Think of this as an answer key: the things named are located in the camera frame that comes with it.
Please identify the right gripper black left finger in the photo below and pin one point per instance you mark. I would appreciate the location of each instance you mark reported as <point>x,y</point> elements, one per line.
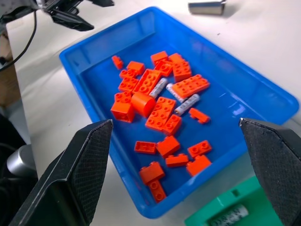
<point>70,179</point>

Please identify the orange cylinder block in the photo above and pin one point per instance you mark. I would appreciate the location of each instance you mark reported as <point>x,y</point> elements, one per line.
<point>143,104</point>

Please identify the silver metal cylinder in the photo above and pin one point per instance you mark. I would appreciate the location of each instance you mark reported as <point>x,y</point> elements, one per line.
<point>206,7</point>

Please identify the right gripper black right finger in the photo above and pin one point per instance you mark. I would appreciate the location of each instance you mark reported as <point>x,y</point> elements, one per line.
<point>277,164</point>

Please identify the silver robot body part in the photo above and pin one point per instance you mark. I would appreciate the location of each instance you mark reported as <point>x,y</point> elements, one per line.
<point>21,161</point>

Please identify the brown cardboard box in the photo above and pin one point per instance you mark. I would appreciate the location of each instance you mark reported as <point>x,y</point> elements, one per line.
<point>7,77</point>

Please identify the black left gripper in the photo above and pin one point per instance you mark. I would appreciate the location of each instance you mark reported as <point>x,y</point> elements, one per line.
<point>60,6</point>

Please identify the green plastic tray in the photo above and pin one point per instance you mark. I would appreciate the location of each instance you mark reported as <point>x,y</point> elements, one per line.
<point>249,195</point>

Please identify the white battery with grey print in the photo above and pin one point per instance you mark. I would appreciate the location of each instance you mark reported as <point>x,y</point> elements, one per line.
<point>229,216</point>
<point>159,88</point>
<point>187,104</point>
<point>175,94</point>

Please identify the flat orange two-by-four plate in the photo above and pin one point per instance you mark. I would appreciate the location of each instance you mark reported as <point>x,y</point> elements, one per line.
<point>190,86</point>

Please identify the blue plastic bin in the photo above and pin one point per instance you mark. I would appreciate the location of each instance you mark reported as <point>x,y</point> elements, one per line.
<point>218,113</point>

